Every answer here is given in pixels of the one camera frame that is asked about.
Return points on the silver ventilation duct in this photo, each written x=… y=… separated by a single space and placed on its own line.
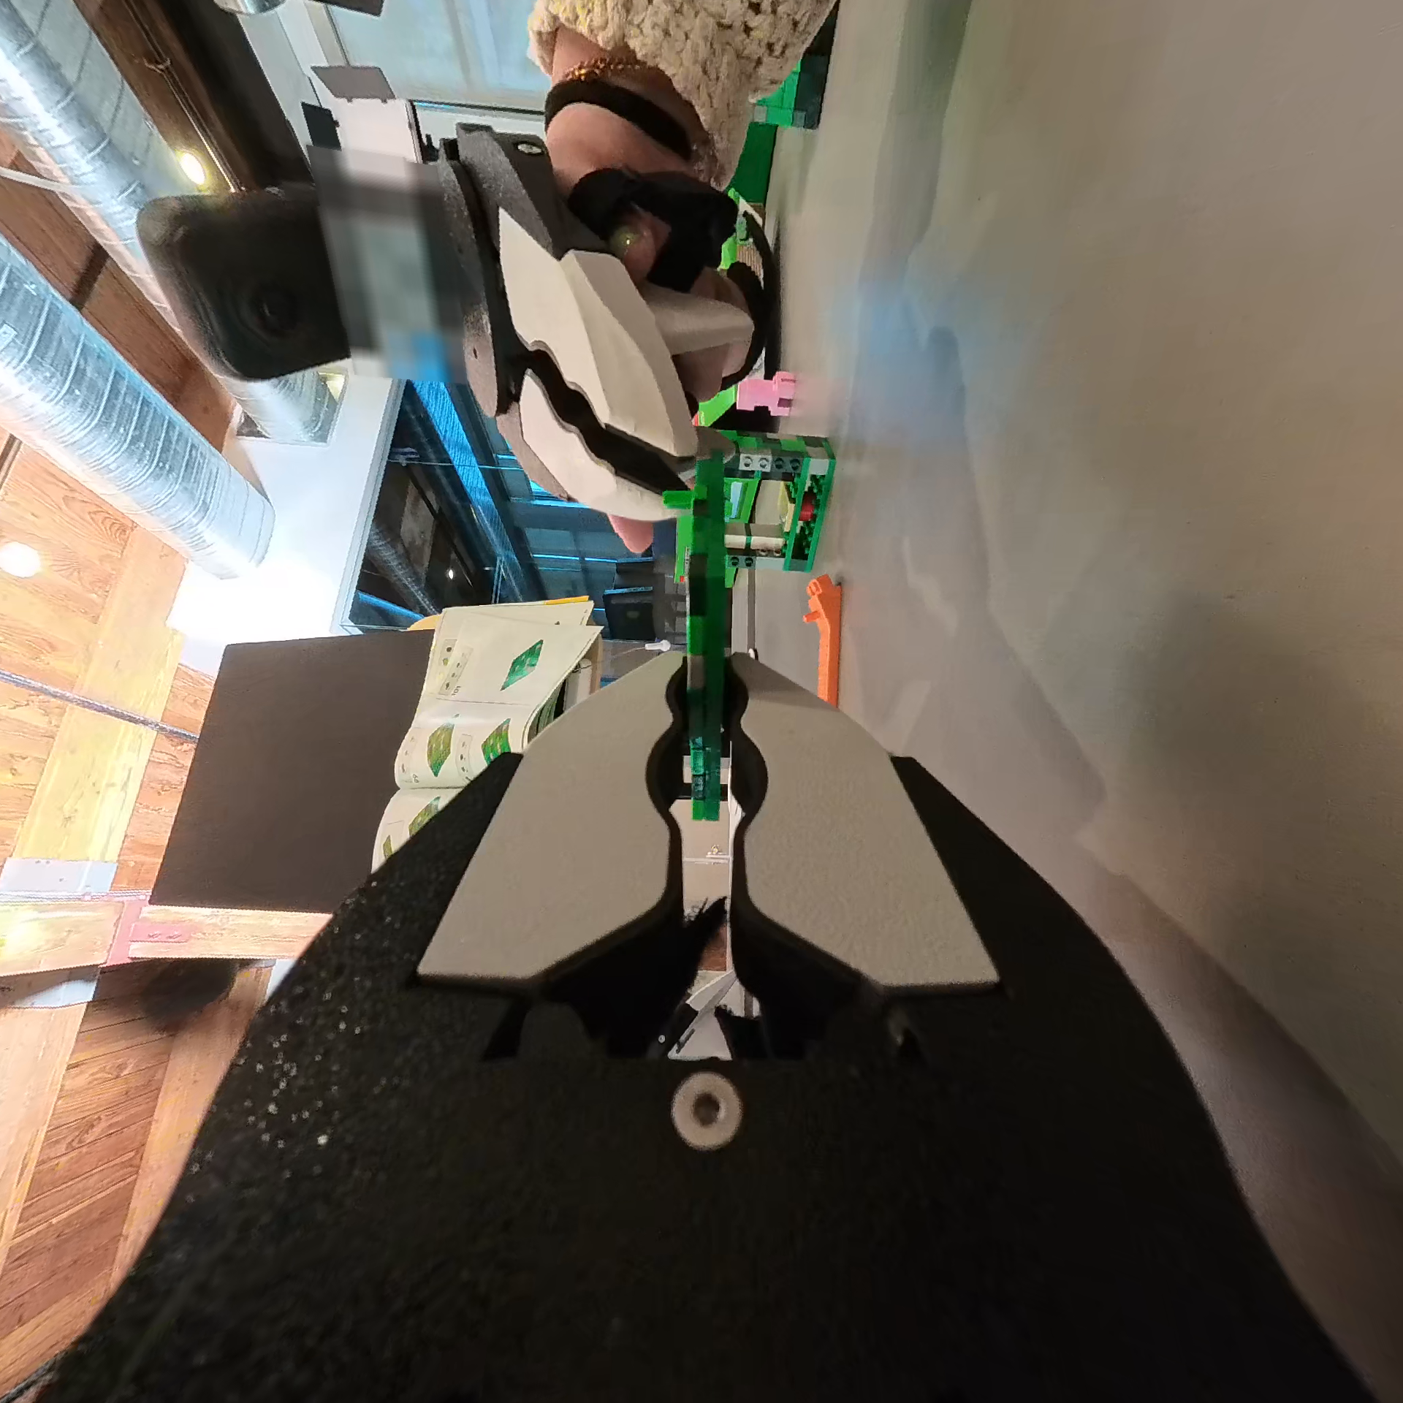
x=121 y=437
x=99 y=98

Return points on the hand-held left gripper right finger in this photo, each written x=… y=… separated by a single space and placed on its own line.
x=844 y=865

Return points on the green creeper brick figure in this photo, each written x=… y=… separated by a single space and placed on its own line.
x=751 y=163

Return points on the orange brick separator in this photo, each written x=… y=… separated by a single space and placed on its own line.
x=824 y=646

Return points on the red metal bracket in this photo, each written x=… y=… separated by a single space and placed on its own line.
x=163 y=928

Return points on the green lego plate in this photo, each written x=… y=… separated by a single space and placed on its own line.
x=711 y=591

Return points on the lego instruction booklet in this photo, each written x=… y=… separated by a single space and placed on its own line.
x=484 y=701

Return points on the green lego creeper build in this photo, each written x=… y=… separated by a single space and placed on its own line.
x=784 y=504

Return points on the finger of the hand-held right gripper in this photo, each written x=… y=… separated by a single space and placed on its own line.
x=587 y=459
x=604 y=329

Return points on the black flat panel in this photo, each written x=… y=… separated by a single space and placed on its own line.
x=296 y=766

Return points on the person's right hand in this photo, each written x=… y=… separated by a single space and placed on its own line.
x=614 y=120

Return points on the pink lego pig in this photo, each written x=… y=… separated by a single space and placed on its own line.
x=767 y=392

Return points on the small green lego brick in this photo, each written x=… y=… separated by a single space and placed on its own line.
x=682 y=501

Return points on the person's right forearm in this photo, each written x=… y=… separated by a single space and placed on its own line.
x=702 y=55

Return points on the round ceiling lamp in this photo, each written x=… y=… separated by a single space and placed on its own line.
x=18 y=557
x=193 y=165

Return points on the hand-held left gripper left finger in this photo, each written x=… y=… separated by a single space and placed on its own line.
x=570 y=843

